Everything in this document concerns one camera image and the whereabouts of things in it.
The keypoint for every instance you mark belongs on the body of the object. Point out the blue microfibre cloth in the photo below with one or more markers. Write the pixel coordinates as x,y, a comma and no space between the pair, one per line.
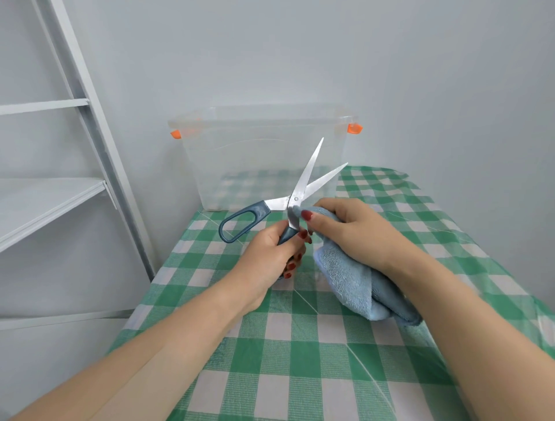
355,282

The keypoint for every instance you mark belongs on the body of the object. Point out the white metal shelf rack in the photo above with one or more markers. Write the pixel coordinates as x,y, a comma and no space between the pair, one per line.
43,199

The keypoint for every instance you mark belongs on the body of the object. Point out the person's left forearm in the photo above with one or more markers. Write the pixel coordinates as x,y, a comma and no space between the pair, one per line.
130,364

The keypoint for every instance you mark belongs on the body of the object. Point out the person's right hand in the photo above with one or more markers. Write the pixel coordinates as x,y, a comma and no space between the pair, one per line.
364,238

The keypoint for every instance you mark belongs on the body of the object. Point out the person's left hand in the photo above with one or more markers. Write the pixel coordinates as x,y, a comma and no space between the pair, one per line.
260,260

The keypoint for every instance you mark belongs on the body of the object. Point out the clear plastic storage box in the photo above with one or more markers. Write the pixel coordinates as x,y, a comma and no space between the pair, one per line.
243,160

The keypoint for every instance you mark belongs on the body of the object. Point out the person's right forearm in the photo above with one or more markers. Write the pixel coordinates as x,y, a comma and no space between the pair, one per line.
477,347

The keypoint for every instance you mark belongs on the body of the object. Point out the green white checkered tablecloth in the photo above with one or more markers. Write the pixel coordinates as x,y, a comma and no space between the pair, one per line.
303,360

